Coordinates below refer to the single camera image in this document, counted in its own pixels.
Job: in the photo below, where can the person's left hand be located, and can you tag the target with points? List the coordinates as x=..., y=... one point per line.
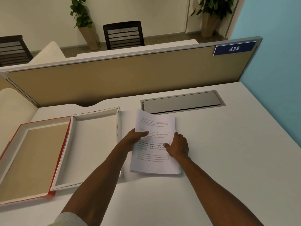
x=129, y=141

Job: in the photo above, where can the cream curved chair back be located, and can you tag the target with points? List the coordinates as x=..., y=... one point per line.
x=48, y=54

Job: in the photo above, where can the person's left thumb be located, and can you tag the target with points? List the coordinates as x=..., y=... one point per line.
x=142, y=133

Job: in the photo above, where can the red box tray brown inside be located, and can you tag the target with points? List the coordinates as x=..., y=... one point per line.
x=30, y=160

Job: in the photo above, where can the stack of printed white paper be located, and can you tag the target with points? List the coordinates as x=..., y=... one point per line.
x=155, y=124

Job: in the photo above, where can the white knit sleeve cuff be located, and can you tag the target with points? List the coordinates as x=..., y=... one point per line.
x=68, y=220

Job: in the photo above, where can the person's right thumb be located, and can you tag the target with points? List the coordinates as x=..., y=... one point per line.
x=168, y=145

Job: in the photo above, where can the white shallow box tray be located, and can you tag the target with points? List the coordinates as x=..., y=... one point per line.
x=93, y=143

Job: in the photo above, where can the potted green plant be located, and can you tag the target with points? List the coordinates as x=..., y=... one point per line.
x=211, y=14
x=85, y=23

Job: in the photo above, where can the blue number label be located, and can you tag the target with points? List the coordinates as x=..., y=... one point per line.
x=234, y=48

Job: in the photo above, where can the person's left forearm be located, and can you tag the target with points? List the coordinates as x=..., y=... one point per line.
x=98, y=185

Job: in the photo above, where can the person's right forearm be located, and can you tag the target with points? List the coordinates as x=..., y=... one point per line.
x=211, y=192

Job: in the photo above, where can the black mesh office chair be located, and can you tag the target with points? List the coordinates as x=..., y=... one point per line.
x=13, y=50
x=123, y=35

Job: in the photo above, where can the person's right hand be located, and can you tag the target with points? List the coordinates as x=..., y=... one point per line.
x=179, y=147

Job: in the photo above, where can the beige desk partition panel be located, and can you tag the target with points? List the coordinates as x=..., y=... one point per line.
x=131, y=77

